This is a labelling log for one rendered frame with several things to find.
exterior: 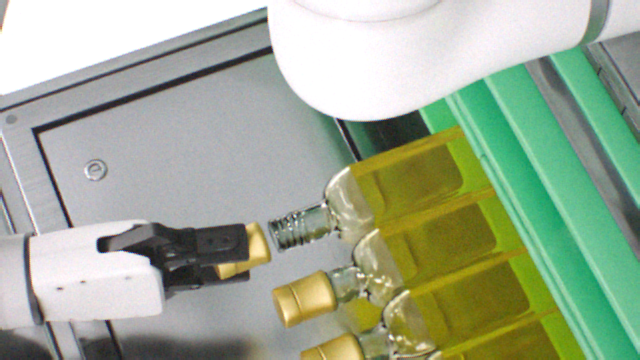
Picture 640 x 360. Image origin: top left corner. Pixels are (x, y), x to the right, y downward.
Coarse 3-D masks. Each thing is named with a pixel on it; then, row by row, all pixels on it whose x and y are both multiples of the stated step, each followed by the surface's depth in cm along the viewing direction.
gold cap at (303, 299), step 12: (312, 276) 106; (324, 276) 106; (276, 288) 106; (288, 288) 105; (300, 288) 105; (312, 288) 105; (324, 288) 105; (276, 300) 105; (288, 300) 104; (300, 300) 105; (312, 300) 105; (324, 300) 105; (276, 312) 107; (288, 312) 104; (300, 312) 105; (312, 312) 105; (324, 312) 106; (288, 324) 105
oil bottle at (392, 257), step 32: (480, 192) 108; (384, 224) 107; (416, 224) 107; (448, 224) 107; (480, 224) 107; (512, 224) 107; (352, 256) 107; (384, 256) 105; (416, 256) 105; (448, 256) 105; (480, 256) 106; (384, 288) 105
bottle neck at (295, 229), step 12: (324, 204) 108; (288, 216) 108; (300, 216) 108; (312, 216) 108; (324, 216) 108; (276, 228) 107; (288, 228) 107; (300, 228) 107; (312, 228) 108; (324, 228) 108; (276, 240) 109; (288, 240) 107; (300, 240) 108; (312, 240) 108
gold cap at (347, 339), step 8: (344, 336) 104; (352, 336) 104; (320, 344) 104; (328, 344) 103; (336, 344) 103; (344, 344) 103; (352, 344) 103; (304, 352) 103; (312, 352) 103; (320, 352) 103; (328, 352) 103; (336, 352) 103; (344, 352) 103; (352, 352) 103; (360, 352) 103
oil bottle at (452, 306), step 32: (512, 256) 106; (416, 288) 104; (448, 288) 104; (480, 288) 104; (512, 288) 105; (544, 288) 105; (384, 320) 104; (416, 320) 103; (448, 320) 103; (480, 320) 103; (416, 352) 103
